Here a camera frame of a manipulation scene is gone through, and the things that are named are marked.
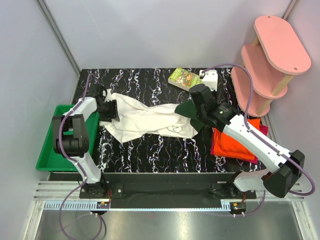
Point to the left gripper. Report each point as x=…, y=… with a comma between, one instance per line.
x=113, y=113

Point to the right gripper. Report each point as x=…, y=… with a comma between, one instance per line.
x=214, y=94

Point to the white and green t-shirt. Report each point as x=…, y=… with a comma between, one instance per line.
x=167, y=120

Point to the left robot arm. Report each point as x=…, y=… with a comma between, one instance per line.
x=87, y=105

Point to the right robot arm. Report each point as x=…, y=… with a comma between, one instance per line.
x=283, y=167

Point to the green paperback book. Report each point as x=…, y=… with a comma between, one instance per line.
x=184, y=79

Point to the orange folded t-shirt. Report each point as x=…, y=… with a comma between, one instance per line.
x=225, y=146

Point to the green plastic tray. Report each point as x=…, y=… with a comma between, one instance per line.
x=50, y=157

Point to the pink three-tier shelf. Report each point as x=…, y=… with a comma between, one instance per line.
x=271, y=61

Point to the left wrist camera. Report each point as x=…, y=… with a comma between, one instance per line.
x=107, y=95

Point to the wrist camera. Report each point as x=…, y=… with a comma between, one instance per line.
x=107, y=95
x=209, y=79

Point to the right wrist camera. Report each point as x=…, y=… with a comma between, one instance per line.
x=209, y=79

